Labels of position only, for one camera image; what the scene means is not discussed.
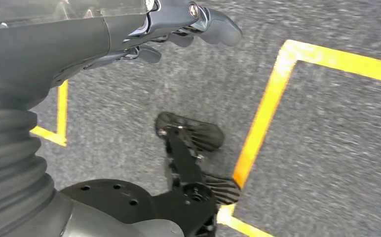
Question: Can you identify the yellow floor tape square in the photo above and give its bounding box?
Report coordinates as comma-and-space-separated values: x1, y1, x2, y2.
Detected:
216, 39, 381, 237

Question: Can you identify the black robot leg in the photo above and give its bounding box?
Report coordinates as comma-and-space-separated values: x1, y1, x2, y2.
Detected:
61, 112, 242, 237

